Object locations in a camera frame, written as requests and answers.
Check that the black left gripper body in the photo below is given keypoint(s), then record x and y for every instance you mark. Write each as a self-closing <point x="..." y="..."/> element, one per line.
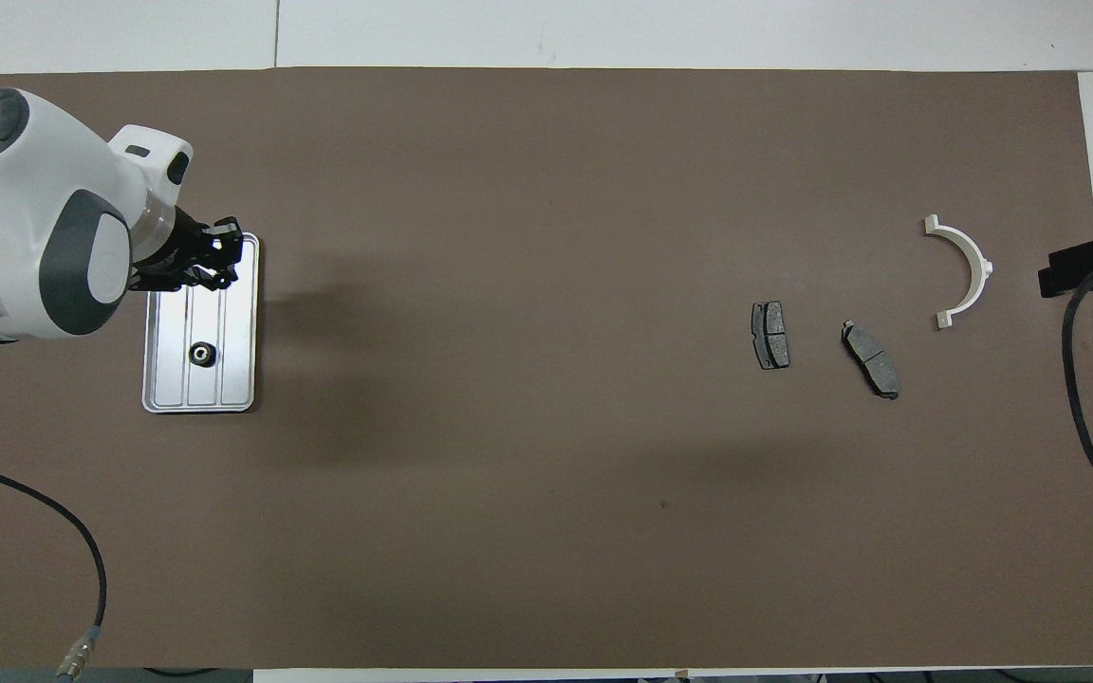
<point x="176" y="247"/>

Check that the large black bearing gear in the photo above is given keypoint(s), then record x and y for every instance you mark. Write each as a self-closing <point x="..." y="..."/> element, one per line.
<point x="209" y="359"/>

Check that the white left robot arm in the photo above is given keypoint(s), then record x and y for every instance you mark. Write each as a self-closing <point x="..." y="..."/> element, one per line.
<point x="25" y="190"/>

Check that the silver metal tray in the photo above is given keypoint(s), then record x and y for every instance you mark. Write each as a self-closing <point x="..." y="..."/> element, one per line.
<point x="235" y="370"/>

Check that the curved dark grey brake pad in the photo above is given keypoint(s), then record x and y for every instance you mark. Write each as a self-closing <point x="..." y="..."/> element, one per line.
<point x="871" y="360"/>

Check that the brown table mat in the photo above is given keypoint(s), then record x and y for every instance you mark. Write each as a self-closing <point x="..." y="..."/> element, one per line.
<point x="509" y="379"/>

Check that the rectangular dark grey brake pad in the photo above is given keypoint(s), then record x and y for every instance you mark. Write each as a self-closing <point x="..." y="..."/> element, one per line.
<point x="771" y="335"/>

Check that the white curved plastic bracket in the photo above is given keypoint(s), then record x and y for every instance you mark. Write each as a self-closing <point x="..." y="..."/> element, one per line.
<point x="977" y="280"/>

